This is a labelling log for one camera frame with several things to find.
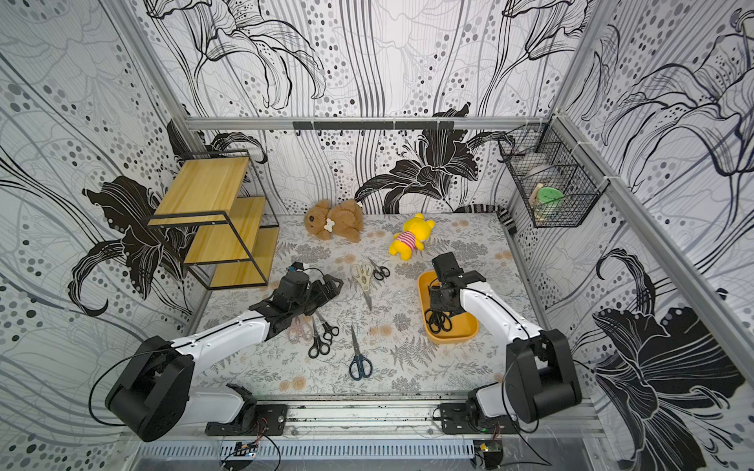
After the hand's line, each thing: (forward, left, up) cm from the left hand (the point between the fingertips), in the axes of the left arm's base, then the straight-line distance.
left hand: (339, 293), depth 88 cm
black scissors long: (-14, +6, -8) cm, 17 cm away
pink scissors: (-9, +11, -8) cm, 16 cm away
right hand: (0, -33, -2) cm, 33 cm away
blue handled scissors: (-19, -8, -8) cm, 22 cm away
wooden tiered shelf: (+15, +31, +25) cm, 42 cm away
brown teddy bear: (+29, +2, +2) cm, 29 cm away
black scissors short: (-9, +2, -8) cm, 12 cm away
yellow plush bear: (+27, -25, -1) cm, 36 cm away
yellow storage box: (-6, -39, -6) cm, 40 cm away
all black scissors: (-5, -31, -7) cm, 32 cm away
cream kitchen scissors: (+12, -6, -7) cm, 15 cm away
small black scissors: (+13, -12, -7) cm, 19 cm away
